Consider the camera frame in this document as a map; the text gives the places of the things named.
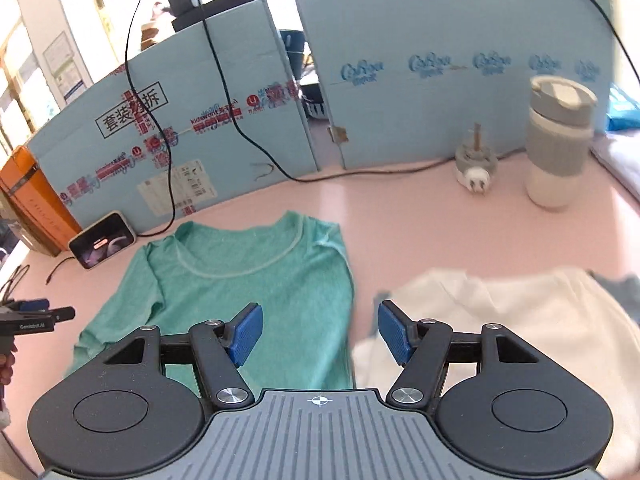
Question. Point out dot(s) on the white wall notice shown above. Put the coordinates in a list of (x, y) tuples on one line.
[(62, 65)]

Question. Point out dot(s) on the green cloth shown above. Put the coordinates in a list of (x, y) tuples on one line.
[(240, 285)]

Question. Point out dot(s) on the plain light blue cardboard box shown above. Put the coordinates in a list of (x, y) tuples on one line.
[(425, 120)]

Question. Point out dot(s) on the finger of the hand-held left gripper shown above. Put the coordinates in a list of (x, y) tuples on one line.
[(62, 314), (32, 304)]

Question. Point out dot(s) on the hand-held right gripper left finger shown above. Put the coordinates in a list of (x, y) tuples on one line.
[(247, 332)]

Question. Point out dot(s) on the white black-trimmed polo shirt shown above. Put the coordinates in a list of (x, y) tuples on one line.
[(500, 305)]

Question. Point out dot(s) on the white grey-sleeved tumbler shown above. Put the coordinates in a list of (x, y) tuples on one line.
[(557, 150)]

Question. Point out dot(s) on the blue plastic bag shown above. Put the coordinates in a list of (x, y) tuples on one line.
[(625, 107)]

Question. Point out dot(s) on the orange box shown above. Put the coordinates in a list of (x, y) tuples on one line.
[(35, 195)]

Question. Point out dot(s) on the person's left hand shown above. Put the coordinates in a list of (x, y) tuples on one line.
[(6, 365)]

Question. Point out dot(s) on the blue-grey fleece garment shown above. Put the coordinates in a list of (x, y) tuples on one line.
[(617, 290)]

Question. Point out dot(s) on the white power adapter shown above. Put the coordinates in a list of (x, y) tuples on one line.
[(475, 160)]

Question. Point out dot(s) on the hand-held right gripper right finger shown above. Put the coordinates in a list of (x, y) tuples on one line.
[(392, 332)]

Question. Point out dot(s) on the brown cardboard box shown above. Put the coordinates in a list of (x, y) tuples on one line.
[(20, 232)]

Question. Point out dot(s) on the white-cased smartphone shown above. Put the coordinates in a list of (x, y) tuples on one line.
[(102, 241)]

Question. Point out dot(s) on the taped light blue cardboard box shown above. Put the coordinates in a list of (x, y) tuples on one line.
[(225, 160)]

